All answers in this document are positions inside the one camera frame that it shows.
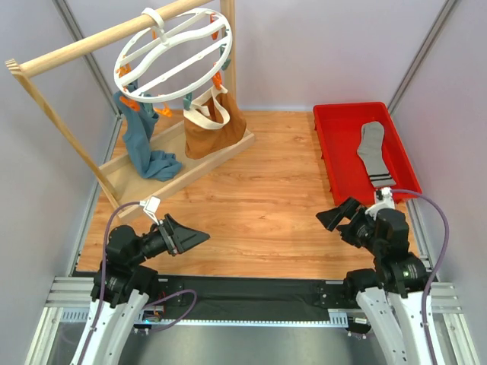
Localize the white round clip hanger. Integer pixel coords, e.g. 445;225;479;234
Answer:
113;8;233;111

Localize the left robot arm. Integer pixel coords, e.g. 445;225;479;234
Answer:
71;214;210;364

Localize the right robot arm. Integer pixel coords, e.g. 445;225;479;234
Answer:
316;188;445;364

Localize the wooden hanger rack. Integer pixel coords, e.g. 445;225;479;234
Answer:
6;1;255;222

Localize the grey striped sock in tray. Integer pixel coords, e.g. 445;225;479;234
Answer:
357;121;396;189

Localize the red plastic tray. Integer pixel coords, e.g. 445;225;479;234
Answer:
313;102;421;205

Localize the blue sock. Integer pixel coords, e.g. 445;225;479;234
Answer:
113;91;183;182

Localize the brown sock with cream cuff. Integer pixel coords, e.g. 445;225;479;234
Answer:
183;86;247;160

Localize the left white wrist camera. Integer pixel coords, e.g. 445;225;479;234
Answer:
139;196;161;225

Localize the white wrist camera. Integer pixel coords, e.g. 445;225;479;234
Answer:
139;196;161;225
365;187;395;220

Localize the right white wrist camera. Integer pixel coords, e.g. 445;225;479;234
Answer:
365;187;395;220

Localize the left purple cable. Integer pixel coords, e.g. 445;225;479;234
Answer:
75;201;198;365

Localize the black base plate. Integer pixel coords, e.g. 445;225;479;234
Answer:
156;276;359;322

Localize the aluminium frame rail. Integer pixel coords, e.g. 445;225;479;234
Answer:
26;270;479;364

